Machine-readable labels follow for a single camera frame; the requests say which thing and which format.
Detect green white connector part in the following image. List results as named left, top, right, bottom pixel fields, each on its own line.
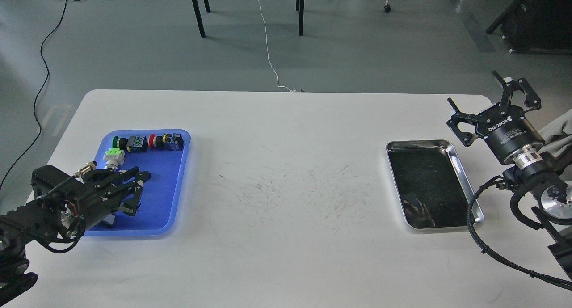
left=103, top=148, right=125, bottom=165

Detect black cabinet on casters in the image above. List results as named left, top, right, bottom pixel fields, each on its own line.
left=485, top=0, right=572, bottom=55

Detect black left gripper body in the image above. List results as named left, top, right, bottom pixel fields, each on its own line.
left=60, top=182, right=126, bottom=229

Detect silver metal tray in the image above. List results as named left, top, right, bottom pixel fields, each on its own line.
left=386, top=139, right=474, bottom=233

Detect grey cloth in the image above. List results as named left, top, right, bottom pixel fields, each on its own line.
left=539, top=109, right=572, bottom=176

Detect black table leg left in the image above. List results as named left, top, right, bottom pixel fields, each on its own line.
left=191, top=0, right=210, bottom=38

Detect black table leg right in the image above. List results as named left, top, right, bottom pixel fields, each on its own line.
left=295, top=0, right=305, bottom=36

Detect yellow push button switch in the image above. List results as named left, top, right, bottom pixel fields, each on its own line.
left=105, top=160, right=121, bottom=171

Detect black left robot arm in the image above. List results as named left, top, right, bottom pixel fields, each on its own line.
left=0, top=163, right=151, bottom=304

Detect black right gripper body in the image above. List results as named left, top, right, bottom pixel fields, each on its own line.
left=475, top=105, right=545, bottom=164

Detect green push button switch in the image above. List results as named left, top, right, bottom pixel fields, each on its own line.
left=112, top=135, right=148, bottom=153

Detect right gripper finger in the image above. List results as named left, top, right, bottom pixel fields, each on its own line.
left=492, top=71, right=542, bottom=114
left=447, top=98, right=485, bottom=147

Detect black floor cable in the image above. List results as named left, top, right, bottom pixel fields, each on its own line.
left=0, top=0, right=108, bottom=192

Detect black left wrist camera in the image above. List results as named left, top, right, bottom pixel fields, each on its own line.
left=30, top=161, right=97, bottom=200

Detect black table leg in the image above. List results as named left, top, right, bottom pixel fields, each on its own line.
left=295, top=0, right=305, bottom=36
left=191, top=0, right=210, bottom=38

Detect red push button switch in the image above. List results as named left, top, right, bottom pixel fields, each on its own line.
left=147, top=133, right=185, bottom=151

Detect blue plastic tray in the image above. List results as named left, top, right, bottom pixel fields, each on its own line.
left=86, top=129, right=191, bottom=237

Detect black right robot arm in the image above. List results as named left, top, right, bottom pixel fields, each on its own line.
left=447, top=71, right=571, bottom=290

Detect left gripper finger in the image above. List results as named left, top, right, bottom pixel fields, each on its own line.
left=114, top=182, right=143, bottom=216
left=83, top=167, right=151, bottom=188

